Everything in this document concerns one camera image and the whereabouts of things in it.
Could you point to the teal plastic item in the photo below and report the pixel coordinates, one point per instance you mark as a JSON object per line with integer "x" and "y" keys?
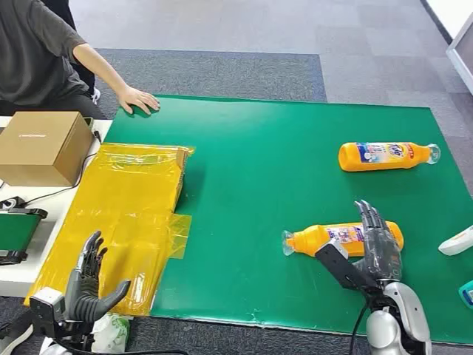
{"x": 467, "y": 295}

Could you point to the white green plastic bag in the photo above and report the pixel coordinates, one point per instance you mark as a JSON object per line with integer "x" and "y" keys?
{"x": 112, "y": 333}

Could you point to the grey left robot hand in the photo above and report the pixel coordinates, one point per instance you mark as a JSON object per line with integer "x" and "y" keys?
{"x": 83, "y": 299}

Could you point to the white plastic bottle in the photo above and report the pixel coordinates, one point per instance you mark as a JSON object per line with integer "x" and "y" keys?
{"x": 458, "y": 242}

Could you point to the black power adapter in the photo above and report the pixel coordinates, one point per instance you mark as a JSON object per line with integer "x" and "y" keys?
{"x": 10, "y": 202}

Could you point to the dark shoe white sole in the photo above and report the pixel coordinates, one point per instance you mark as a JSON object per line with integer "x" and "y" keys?
{"x": 14, "y": 340}

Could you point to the brown cardboard box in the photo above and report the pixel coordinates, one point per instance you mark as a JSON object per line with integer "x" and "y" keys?
{"x": 41, "y": 147}

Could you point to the person's hand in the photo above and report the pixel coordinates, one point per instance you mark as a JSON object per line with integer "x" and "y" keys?
{"x": 138, "y": 100}

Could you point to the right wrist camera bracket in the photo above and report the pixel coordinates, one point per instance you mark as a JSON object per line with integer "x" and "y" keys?
{"x": 339, "y": 267}

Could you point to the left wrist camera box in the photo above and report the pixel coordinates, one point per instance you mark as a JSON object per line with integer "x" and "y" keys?
{"x": 46, "y": 306}

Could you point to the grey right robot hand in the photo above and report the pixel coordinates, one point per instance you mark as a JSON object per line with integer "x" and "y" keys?
{"x": 382, "y": 255}

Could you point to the person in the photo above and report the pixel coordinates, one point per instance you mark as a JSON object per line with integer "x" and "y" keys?
{"x": 33, "y": 54}
{"x": 87, "y": 78}

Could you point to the green table mat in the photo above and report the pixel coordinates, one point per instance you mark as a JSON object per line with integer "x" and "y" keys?
{"x": 265, "y": 196}

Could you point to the yellow plastic wrapped box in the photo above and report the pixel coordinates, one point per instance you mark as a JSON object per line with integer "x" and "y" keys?
{"x": 121, "y": 210}

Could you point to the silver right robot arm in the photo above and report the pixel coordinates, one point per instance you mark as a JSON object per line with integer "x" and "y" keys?
{"x": 399, "y": 318}

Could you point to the white side table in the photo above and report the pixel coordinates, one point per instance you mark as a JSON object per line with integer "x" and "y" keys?
{"x": 51, "y": 210}

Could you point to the small green belt conveyor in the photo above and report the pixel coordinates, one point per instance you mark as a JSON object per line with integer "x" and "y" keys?
{"x": 16, "y": 232}

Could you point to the orange detergent bottle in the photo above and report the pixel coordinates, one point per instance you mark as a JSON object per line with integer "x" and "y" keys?
{"x": 384, "y": 157}
{"x": 317, "y": 240}

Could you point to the white framed board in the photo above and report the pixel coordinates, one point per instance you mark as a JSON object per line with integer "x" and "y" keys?
{"x": 462, "y": 54}

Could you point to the person's forearm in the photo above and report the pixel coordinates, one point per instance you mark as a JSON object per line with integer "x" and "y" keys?
{"x": 99, "y": 68}

